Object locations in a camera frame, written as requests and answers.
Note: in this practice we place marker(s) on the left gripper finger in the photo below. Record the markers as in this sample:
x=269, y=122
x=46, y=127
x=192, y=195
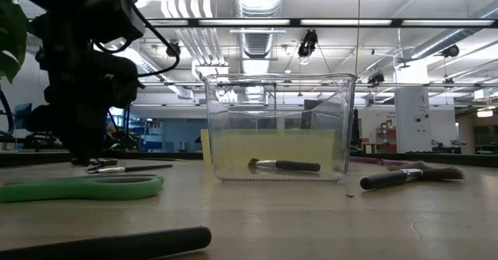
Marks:
x=85, y=135

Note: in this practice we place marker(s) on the short thin paintbrush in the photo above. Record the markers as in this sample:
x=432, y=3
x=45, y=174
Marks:
x=136, y=168

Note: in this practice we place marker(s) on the long thin black paintbrush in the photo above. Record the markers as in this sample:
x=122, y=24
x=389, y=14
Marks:
x=116, y=246

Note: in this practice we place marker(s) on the black paintbrush silver ferrule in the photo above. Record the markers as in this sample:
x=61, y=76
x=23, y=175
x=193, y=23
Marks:
x=295, y=166

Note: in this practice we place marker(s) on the black fan brush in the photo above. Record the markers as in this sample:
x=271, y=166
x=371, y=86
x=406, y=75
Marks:
x=389, y=179

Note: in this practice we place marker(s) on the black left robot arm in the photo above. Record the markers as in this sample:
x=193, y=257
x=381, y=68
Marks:
x=54, y=26

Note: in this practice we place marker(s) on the green plant in white pot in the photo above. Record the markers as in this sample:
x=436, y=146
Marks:
x=11, y=30

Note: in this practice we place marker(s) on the clear plastic bin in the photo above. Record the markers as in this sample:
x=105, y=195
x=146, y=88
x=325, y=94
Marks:
x=280, y=96

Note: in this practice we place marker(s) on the red shelving unit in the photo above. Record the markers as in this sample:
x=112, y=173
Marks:
x=387, y=133

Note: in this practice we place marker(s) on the white pillar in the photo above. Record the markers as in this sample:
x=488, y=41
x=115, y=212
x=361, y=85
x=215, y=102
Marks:
x=412, y=112

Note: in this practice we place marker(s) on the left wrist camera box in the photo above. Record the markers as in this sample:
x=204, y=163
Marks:
x=116, y=18

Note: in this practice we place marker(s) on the silver ventilation duct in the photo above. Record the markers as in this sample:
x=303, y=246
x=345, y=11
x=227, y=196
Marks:
x=258, y=3

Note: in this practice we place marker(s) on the black hanging camera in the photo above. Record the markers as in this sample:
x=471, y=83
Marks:
x=309, y=44

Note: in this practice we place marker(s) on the black aluminium table frame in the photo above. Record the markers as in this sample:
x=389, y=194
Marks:
x=459, y=158

